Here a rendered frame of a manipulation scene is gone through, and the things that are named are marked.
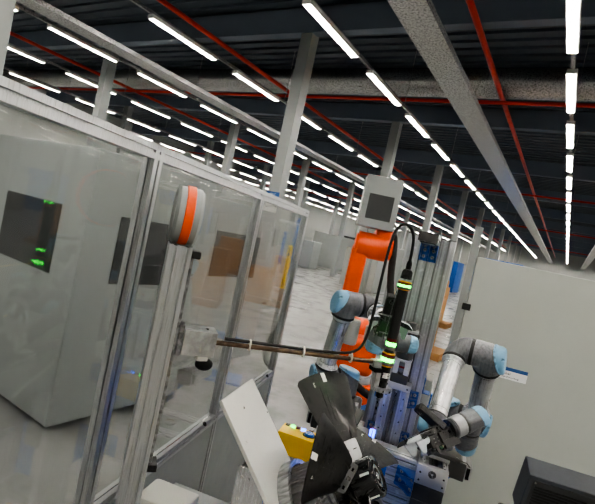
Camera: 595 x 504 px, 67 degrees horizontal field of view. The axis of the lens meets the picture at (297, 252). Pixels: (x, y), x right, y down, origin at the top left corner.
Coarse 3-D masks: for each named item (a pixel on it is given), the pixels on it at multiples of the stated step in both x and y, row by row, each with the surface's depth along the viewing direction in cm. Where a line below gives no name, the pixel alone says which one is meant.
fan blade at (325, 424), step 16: (320, 432) 120; (336, 432) 126; (320, 448) 119; (336, 448) 126; (320, 464) 119; (336, 464) 125; (320, 480) 120; (336, 480) 128; (304, 496) 113; (320, 496) 123
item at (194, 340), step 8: (184, 328) 123; (192, 328) 125; (200, 328) 127; (208, 328) 128; (184, 336) 122; (192, 336) 123; (200, 336) 124; (208, 336) 124; (216, 336) 125; (176, 344) 124; (184, 344) 122; (192, 344) 123; (200, 344) 124; (208, 344) 125; (176, 352) 123; (184, 352) 123; (192, 352) 123; (200, 352) 124; (208, 352) 125
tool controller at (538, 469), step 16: (528, 464) 168; (544, 464) 169; (528, 480) 164; (544, 480) 162; (560, 480) 162; (576, 480) 163; (592, 480) 164; (528, 496) 164; (544, 496) 162; (560, 496) 161; (576, 496) 159; (592, 496) 158
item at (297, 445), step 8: (280, 432) 190; (288, 432) 190; (296, 432) 192; (304, 432) 193; (288, 440) 189; (296, 440) 188; (304, 440) 187; (312, 440) 187; (288, 448) 188; (296, 448) 188; (304, 448) 187; (296, 456) 188; (304, 456) 187
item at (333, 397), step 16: (304, 384) 149; (320, 384) 153; (336, 384) 156; (320, 400) 149; (336, 400) 152; (352, 400) 156; (320, 416) 147; (336, 416) 148; (352, 416) 151; (352, 432) 148
